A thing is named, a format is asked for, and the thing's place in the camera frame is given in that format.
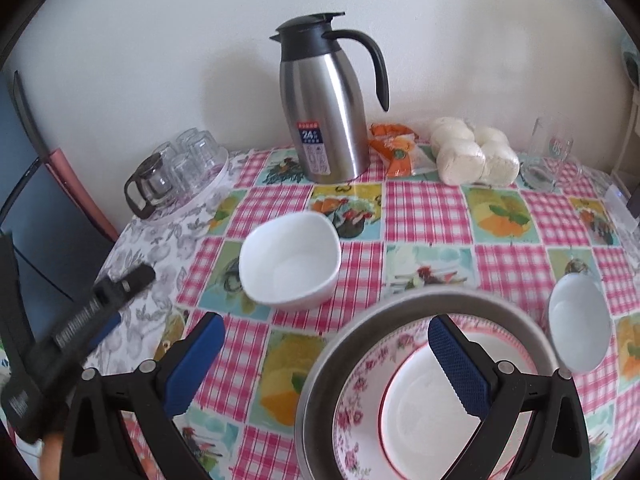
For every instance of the orange snack packet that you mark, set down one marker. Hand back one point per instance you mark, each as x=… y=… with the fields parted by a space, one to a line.
x=397 y=152

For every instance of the white square bowl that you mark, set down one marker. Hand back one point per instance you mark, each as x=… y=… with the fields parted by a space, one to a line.
x=285 y=270

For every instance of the stainless steel thermos jug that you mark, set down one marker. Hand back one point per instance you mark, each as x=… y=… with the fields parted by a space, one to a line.
x=325 y=110

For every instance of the large stainless steel plate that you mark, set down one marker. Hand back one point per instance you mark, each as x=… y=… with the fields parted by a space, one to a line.
x=325 y=360

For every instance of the glass coffee pot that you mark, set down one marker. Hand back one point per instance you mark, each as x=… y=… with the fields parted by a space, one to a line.
x=152 y=182

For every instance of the pink floral plate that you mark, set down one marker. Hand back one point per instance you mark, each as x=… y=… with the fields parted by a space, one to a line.
x=360 y=410

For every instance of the small white plate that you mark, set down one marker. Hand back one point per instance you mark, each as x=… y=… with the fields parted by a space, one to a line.
x=420 y=420

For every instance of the blue cabinet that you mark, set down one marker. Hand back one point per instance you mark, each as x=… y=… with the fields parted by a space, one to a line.
x=45 y=220

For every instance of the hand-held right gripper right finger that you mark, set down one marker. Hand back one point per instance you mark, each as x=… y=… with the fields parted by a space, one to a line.
x=457 y=360

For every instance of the clear glass cup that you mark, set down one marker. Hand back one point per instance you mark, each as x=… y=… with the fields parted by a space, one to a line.
x=189 y=139
x=207 y=152
x=184 y=172

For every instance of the small white bowl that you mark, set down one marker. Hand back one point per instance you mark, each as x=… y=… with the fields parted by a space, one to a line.
x=580 y=330

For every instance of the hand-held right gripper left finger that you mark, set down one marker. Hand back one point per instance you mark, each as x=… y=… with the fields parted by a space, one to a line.
x=195 y=360

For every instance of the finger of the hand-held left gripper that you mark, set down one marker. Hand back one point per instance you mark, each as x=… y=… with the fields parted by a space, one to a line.
x=100 y=305
x=12 y=300

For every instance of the pink board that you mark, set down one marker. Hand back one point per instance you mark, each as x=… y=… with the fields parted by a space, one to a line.
x=82 y=195

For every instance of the clear glass mug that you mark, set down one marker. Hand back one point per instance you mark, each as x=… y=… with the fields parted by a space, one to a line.
x=550 y=160

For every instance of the clear plastic box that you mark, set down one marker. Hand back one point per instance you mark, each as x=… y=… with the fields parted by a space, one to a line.
x=622 y=207

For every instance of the pink checked tablecloth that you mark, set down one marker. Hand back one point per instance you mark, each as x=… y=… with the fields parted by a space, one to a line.
x=430 y=220

